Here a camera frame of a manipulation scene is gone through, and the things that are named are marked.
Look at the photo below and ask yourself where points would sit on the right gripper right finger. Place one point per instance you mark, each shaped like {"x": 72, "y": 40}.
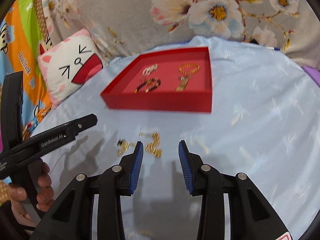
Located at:
{"x": 251, "y": 215}

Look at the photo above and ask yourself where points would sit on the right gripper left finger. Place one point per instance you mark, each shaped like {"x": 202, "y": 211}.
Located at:
{"x": 70, "y": 217}

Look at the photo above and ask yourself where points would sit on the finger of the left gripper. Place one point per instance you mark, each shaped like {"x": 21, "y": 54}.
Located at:
{"x": 47, "y": 141}

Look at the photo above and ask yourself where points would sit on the gold braided cuff bangle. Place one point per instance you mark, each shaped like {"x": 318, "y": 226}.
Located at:
{"x": 189, "y": 69}

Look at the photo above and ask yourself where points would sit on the red jewelry box tray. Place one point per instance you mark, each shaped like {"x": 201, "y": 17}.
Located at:
{"x": 149, "y": 82}

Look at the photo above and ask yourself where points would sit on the person's left hand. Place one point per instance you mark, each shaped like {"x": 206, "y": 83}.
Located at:
{"x": 44, "y": 198}

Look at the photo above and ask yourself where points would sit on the white pink cat pillow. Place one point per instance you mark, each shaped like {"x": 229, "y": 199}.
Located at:
{"x": 68, "y": 65}

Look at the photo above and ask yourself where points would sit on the light blue palm-print sheet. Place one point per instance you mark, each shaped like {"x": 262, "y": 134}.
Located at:
{"x": 264, "y": 123}

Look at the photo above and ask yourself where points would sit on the grey floral blanket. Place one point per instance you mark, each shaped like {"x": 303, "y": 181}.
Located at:
{"x": 128, "y": 27}

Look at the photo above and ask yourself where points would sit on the gold wristwatch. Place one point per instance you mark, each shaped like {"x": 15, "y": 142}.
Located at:
{"x": 184, "y": 81}

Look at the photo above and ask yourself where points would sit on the purple cloth edge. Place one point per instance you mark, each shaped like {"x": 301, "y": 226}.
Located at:
{"x": 313, "y": 73}

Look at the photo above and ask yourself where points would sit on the white blue pen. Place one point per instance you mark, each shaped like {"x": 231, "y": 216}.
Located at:
{"x": 272, "y": 48}

